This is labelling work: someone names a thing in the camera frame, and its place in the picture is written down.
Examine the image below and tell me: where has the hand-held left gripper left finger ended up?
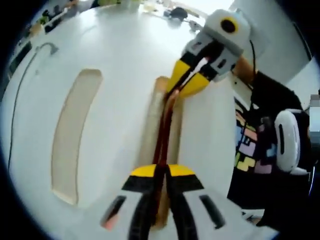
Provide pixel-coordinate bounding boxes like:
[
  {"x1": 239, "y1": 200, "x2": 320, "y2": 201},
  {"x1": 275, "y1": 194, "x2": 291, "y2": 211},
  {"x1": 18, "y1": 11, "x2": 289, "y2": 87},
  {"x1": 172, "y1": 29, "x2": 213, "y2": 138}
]
[{"x1": 82, "y1": 163, "x2": 160, "y2": 240}]

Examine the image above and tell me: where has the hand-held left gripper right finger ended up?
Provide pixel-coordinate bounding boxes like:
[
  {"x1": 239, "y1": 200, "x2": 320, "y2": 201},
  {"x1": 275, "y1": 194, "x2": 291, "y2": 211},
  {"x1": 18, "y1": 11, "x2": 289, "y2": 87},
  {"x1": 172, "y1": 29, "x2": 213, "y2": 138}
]
[{"x1": 165, "y1": 163, "x2": 247, "y2": 240}]

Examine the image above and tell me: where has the dark red chopstick utensil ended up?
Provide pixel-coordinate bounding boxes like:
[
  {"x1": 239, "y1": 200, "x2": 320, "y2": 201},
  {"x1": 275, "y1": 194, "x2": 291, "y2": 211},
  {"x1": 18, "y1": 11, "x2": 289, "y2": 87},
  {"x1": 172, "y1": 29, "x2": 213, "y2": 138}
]
[
  {"x1": 159, "y1": 56, "x2": 211, "y2": 176},
  {"x1": 151, "y1": 48, "x2": 213, "y2": 221}
]

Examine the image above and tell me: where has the beige cutlery case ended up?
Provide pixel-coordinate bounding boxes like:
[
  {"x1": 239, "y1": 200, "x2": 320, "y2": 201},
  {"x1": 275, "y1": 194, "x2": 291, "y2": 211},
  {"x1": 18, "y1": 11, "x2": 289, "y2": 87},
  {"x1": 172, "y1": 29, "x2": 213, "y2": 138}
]
[{"x1": 138, "y1": 75, "x2": 185, "y2": 230}]

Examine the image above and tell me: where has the beige strip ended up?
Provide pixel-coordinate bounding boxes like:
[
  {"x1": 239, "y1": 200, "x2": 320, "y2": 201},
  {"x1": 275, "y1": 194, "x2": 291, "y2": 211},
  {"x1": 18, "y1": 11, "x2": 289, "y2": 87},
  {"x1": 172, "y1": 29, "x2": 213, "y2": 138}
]
[{"x1": 50, "y1": 68, "x2": 104, "y2": 206}]

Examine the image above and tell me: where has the white handheld device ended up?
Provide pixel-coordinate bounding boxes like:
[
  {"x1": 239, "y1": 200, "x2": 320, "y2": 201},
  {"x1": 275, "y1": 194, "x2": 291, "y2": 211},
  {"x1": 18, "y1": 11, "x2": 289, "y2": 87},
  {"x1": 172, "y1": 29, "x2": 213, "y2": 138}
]
[{"x1": 188, "y1": 20, "x2": 204, "y2": 33}]

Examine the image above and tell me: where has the black rounded object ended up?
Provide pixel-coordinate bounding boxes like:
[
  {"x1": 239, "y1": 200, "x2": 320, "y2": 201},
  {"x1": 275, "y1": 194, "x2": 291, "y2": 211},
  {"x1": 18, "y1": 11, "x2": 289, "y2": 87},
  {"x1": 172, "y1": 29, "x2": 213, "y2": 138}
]
[{"x1": 169, "y1": 6, "x2": 189, "y2": 19}]

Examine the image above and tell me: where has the white chest-worn device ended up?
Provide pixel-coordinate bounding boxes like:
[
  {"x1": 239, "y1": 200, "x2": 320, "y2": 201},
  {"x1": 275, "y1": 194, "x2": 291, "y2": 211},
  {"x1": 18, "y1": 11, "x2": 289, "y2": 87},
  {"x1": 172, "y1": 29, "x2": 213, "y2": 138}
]
[{"x1": 273, "y1": 109, "x2": 310, "y2": 176}]

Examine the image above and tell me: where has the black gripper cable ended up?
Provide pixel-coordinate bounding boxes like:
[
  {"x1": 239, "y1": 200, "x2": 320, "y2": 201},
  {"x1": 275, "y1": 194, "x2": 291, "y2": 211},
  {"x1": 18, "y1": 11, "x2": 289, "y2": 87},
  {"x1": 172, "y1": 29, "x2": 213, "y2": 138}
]
[{"x1": 248, "y1": 39, "x2": 259, "y2": 118}]

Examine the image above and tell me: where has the black table cable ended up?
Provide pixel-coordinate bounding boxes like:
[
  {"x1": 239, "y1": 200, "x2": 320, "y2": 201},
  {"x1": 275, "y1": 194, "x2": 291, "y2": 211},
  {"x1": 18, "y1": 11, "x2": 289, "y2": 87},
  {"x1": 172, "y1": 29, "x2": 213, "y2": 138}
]
[{"x1": 8, "y1": 42, "x2": 60, "y2": 171}]

